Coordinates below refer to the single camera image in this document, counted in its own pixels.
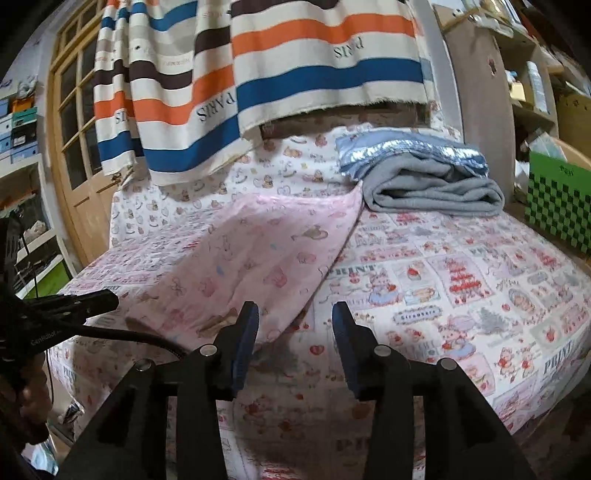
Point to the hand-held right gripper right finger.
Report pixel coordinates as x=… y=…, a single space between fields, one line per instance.
x=344 y=346

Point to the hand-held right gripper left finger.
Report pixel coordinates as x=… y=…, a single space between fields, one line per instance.
x=242 y=346

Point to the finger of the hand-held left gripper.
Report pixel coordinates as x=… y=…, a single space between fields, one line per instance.
x=87 y=302

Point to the pink bear print pants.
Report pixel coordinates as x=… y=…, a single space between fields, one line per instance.
x=240 y=258

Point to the person's left hand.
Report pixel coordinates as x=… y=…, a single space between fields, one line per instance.
x=30 y=406

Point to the green storage bin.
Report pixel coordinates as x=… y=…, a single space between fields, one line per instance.
x=53 y=279

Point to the white shelf unit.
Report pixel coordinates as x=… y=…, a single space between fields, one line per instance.
x=32 y=221

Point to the wooden glazed door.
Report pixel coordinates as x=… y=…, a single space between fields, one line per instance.
x=83 y=184

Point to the strawberry print bed sheet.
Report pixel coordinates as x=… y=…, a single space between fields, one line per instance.
x=461 y=300

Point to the folded grey blue blanket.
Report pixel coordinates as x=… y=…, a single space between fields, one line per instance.
x=429 y=184

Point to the stack of storage boxes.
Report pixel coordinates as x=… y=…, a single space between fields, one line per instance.
x=18 y=129

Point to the white bear print sheet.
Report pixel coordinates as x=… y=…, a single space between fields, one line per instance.
x=286 y=161

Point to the grey plush toy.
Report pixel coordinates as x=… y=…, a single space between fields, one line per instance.
x=28 y=86

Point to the wooden cabinet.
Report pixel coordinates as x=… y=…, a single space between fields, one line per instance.
x=480 y=129

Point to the striped hanging curtain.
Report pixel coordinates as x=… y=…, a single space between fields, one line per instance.
x=277 y=92

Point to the green checkered box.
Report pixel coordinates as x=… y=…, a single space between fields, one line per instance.
x=558 y=203

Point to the cabinet sticker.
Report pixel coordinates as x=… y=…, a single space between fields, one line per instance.
x=492 y=65

